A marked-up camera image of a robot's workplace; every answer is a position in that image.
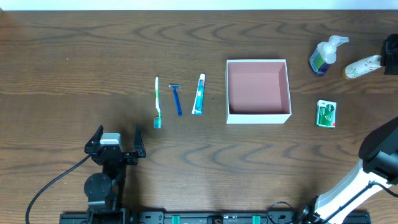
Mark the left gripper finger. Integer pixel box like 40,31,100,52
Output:
134,124,145,152
84,125,103,154

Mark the white floral lotion tube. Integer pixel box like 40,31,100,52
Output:
342,55,382,80

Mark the green white toothbrush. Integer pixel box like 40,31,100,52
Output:
154,77,162,129

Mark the left black cable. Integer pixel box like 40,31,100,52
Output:
24,154,93,224

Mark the clear pump soap bottle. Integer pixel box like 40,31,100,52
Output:
308,35,349,77

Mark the blue disposable razor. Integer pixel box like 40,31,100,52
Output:
169,84,182,116

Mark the teal white toothpaste tube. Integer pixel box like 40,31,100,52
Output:
192,73,206,116

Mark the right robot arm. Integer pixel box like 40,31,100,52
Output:
292,34,397,223

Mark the white cardboard box pink interior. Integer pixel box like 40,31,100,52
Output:
225,59,292,124

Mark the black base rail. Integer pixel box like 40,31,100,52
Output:
58,210,371,224

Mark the green white soap bar box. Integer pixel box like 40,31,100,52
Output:
315,100,336,129

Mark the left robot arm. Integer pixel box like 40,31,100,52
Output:
84,125,146,224

